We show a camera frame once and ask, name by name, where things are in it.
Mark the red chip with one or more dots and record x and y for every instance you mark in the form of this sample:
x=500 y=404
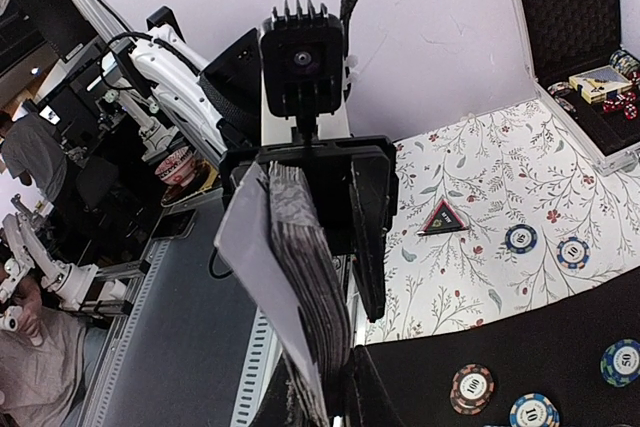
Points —
x=472 y=389

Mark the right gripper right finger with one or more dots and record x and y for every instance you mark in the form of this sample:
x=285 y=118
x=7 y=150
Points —
x=366 y=401

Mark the blue card deck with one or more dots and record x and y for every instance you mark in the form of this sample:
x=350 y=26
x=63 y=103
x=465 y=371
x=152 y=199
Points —
x=272 y=239

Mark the white poker chip stack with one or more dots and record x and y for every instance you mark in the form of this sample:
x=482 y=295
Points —
x=573 y=253

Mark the silver poker chip case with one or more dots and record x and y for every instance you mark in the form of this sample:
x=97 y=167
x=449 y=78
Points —
x=561 y=38

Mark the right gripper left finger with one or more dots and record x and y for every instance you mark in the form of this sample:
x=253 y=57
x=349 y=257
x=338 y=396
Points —
x=275 y=407

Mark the black poker mat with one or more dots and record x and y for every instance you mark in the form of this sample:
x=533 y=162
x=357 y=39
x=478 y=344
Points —
x=554 y=350

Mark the person in background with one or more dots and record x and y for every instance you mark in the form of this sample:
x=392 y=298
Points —
x=47 y=363

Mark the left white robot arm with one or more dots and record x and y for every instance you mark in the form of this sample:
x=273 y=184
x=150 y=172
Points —
x=215 y=104

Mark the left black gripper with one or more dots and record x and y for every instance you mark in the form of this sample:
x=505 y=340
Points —
x=303 y=49

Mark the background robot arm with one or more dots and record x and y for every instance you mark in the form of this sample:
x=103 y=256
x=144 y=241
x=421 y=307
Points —
x=166 y=340

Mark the black triangular marker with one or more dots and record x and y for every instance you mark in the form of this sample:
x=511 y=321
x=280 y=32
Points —
x=443 y=220

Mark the green poker chip stack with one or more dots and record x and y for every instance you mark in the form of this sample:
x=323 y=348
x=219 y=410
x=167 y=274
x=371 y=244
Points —
x=521 y=239

